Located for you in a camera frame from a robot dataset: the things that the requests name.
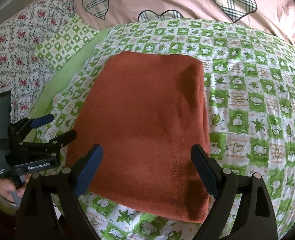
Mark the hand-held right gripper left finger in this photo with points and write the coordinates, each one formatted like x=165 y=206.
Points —
x=87 y=173

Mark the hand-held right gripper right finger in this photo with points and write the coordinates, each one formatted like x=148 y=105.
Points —
x=205 y=171

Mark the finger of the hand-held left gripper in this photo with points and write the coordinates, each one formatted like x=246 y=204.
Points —
x=65 y=137
x=43 y=120

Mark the rust orange fleece garment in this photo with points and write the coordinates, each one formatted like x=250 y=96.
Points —
x=142 y=120

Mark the person's left forearm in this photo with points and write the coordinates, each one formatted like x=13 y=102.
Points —
x=2 y=205

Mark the person's left hand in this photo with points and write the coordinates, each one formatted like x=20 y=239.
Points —
x=3 y=188

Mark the green checked pillow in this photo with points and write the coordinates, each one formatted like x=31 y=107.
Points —
x=62 y=42

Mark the floral bed sheet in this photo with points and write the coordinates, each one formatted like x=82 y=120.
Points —
x=20 y=42

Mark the green checked blanket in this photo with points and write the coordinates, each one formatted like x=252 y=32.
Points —
x=250 y=92

